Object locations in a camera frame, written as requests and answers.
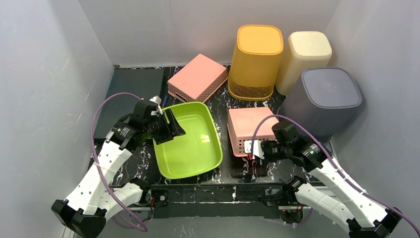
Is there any green plastic tray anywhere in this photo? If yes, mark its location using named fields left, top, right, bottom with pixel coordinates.
left=154, top=102, right=223, bottom=179

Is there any grey slatted waste bin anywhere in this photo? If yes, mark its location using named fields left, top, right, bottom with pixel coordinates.
left=278, top=67, right=363, bottom=143

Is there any pink perforated basket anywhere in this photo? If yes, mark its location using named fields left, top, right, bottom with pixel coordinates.
left=167, top=54, right=228, bottom=103
left=227, top=107, right=279, bottom=157

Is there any orange slatted waste bin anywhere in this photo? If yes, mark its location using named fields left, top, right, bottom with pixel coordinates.
left=228, top=25, right=284, bottom=101

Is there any cream bin liner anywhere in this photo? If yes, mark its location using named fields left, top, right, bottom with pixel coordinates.
left=275, top=31, right=332, bottom=96

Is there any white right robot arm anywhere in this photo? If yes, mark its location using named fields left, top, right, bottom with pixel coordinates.
left=249, top=120, right=402, bottom=238

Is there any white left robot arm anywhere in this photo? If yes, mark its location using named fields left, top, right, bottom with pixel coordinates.
left=52, top=96, right=186, bottom=238

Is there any blue red screwdriver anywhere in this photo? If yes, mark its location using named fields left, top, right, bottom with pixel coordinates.
left=162, top=94, right=169, bottom=107

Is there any dark grey flat box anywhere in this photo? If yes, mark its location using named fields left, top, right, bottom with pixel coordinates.
left=94, top=68, right=164, bottom=139

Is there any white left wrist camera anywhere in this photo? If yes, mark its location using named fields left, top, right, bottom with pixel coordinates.
left=150, top=96, right=162, bottom=116

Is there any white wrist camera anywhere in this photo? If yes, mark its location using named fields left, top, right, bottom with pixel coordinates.
left=244, top=140, right=264, bottom=160
left=150, top=96, right=162, bottom=116

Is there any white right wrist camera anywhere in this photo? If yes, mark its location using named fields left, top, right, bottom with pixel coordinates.
left=244, top=140, right=264, bottom=160

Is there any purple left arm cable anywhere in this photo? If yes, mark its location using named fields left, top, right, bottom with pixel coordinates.
left=90, top=92, right=148, bottom=233

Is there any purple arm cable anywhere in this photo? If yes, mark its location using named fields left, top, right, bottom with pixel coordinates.
left=249, top=114, right=420, bottom=237
left=90, top=92, right=148, bottom=233

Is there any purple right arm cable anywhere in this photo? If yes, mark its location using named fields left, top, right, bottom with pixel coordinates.
left=249, top=114, right=420, bottom=237

